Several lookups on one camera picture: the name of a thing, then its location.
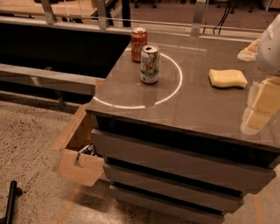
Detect open cardboard box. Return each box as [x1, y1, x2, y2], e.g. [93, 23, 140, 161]
[51, 104, 104, 186]

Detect black hanging cables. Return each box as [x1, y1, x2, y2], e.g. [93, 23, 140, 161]
[212, 0, 235, 35]

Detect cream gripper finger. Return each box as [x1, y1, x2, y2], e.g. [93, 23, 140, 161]
[241, 76, 280, 135]
[237, 38, 259, 61]

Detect metal railing frame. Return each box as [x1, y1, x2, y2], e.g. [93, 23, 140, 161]
[0, 0, 280, 40]

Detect grey drawer cabinet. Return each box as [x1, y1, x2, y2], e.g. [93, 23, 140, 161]
[87, 33, 279, 224]

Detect black metal leg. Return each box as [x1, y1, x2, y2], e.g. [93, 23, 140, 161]
[0, 180, 23, 224]

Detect yellow sponge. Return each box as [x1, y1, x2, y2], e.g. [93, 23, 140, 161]
[208, 69, 248, 88]

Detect white green 7up can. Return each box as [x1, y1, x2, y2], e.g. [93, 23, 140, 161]
[140, 45, 160, 84]

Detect red soda can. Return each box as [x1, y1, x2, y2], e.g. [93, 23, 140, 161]
[131, 27, 148, 62]

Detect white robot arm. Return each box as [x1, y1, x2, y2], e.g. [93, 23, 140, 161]
[237, 15, 280, 135]

